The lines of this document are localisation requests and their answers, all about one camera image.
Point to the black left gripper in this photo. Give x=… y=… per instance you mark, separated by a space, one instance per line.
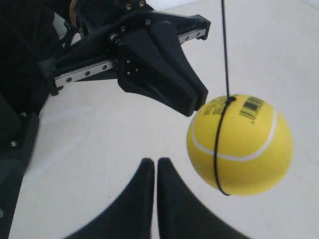
x=145 y=64

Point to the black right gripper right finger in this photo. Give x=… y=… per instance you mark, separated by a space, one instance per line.
x=181 y=215

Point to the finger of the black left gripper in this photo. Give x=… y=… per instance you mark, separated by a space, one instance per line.
x=179 y=84

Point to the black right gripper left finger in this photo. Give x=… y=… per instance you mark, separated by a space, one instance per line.
x=130 y=215

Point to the yellow tennis ball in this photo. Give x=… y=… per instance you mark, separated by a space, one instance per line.
x=241 y=148

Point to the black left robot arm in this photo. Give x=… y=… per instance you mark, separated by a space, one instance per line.
x=46 y=45

